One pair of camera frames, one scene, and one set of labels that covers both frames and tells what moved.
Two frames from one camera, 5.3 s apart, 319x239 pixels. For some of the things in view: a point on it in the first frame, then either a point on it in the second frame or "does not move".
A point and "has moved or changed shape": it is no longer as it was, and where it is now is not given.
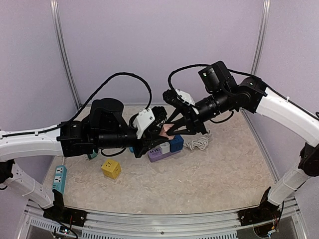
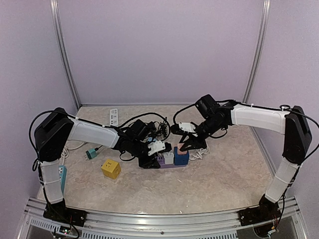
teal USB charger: x=92 y=155 does not move
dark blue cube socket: x=176 y=144 → x=181 y=159
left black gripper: x=149 y=138 → x=148 y=164
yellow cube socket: x=111 y=169 does not move
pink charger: x=165 y=128 → x=179 y=145
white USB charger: x=165 y=147 → x=169 y=158
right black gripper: x=195 y=125 → x=192 y=142
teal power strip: x=60 y=178 does not move
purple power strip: x=156 y=155 has moved or changed shape
